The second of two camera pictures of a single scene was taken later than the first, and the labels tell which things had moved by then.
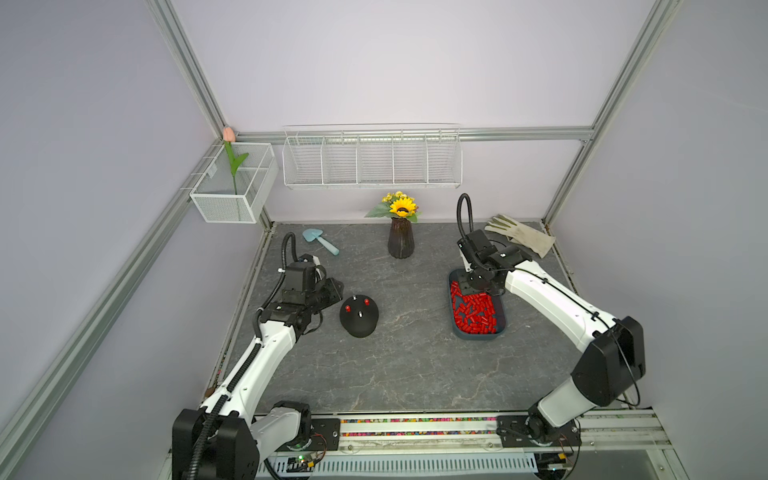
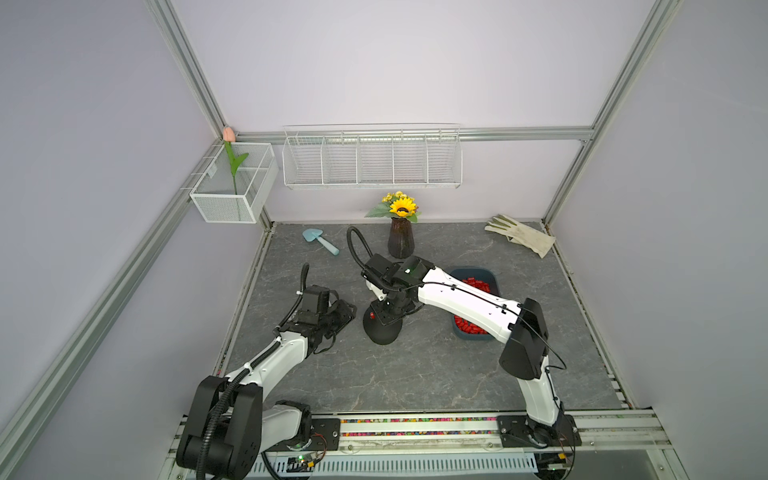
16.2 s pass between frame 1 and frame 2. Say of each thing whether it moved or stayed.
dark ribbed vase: stayed
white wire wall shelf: stayed
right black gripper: moved
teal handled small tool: stayed
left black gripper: moved
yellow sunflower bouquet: stayed
